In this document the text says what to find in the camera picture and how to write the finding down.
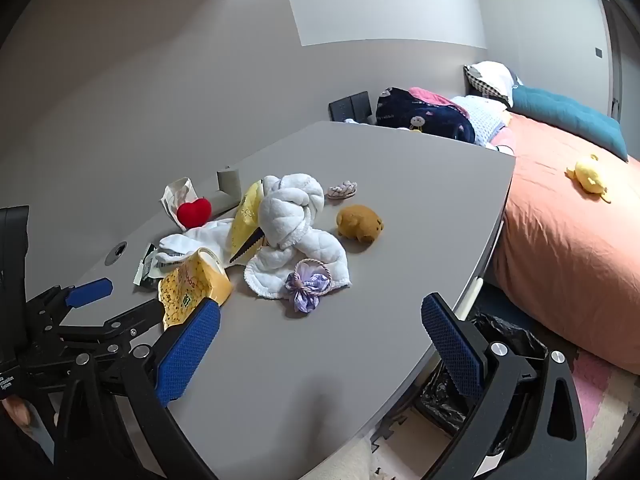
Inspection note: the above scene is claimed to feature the brown hair scrunchie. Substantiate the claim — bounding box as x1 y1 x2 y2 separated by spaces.
327 180 358 200

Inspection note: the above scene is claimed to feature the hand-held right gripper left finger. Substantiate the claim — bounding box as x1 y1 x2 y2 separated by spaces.
52 297 221 480

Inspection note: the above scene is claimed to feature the white wavy foam piece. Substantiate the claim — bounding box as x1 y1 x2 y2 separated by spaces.
243 173 351 300

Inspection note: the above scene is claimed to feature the white sock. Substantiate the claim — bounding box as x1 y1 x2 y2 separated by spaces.
155 218 236 268

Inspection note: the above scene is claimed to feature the grey foam corner guard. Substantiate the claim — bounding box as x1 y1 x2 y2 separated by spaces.
207 166 251 213

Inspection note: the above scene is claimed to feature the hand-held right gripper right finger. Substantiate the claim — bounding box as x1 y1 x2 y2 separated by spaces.
421 292 587 480

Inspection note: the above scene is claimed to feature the orange bed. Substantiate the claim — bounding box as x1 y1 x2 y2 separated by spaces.
487 112 640 376

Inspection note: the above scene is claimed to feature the person's left hand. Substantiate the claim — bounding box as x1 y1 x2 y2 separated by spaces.
0 394 37 431

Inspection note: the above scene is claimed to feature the long yellow packet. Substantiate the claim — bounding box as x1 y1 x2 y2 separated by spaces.
227 180 268 266

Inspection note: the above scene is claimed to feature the black trash bag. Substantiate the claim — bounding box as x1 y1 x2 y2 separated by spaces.
415 310 548 456

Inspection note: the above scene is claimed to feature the crumpled paper wrapper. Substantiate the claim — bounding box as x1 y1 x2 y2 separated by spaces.
160 177 201 216

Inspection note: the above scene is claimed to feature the pink cloth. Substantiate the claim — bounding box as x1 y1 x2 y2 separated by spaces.
409 86 463 111

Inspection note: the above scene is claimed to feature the yellow plush toy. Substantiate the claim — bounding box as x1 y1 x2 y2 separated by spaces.
566 154 612 204

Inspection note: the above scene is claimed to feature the teal cushion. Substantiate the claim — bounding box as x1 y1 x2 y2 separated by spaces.
510 84 628 162

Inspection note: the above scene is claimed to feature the green and black wrapper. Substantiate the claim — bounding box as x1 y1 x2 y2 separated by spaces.
134 243 163 289

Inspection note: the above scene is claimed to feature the purple bow scrunchie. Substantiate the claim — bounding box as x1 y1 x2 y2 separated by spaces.
285 258 333 312

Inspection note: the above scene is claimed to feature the red heart plush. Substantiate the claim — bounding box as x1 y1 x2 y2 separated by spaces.
176 198 212 228

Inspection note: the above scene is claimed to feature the foam floor mat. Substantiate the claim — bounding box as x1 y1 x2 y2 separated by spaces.
570 347 638 466

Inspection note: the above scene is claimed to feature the brown plush toy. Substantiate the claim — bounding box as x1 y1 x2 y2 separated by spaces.
336 204 385 246

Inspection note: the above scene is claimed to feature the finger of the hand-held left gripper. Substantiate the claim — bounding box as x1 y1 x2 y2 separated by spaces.
56 299 166 361
27 277 114 323

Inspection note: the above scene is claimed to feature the light blue knitted blanket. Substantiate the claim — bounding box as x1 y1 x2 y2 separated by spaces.
452 95 511 147

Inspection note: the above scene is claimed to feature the white door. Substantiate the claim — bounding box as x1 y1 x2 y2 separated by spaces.
601 0 626 121

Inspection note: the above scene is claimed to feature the checkered pillow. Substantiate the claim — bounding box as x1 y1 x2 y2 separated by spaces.
463 61 521 108

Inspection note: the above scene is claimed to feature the navy printed blanket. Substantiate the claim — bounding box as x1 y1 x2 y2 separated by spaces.
375 86 476 143

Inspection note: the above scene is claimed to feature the yellow snack bag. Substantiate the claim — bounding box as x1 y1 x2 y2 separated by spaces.
158 247 233 332

